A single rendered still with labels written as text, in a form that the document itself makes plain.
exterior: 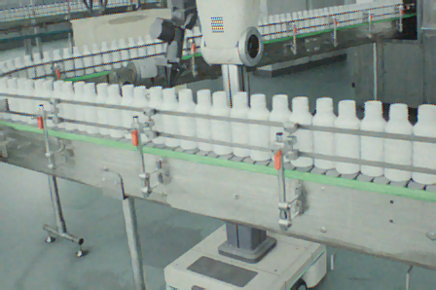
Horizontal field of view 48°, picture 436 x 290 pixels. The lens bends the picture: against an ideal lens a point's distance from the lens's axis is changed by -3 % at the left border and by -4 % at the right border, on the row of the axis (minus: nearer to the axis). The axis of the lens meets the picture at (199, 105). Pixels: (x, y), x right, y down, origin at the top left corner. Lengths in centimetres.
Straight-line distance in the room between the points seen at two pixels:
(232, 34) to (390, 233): 107
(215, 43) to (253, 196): 86
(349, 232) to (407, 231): 14
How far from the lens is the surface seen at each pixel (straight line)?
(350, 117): 117
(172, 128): 145
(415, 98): 511
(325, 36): 413
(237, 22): 197
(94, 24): 543
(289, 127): 119
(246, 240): 228
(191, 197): 145
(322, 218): 125
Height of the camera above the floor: 146
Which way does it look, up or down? 14 degrees down
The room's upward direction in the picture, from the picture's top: 6 degrees counter-clockwise
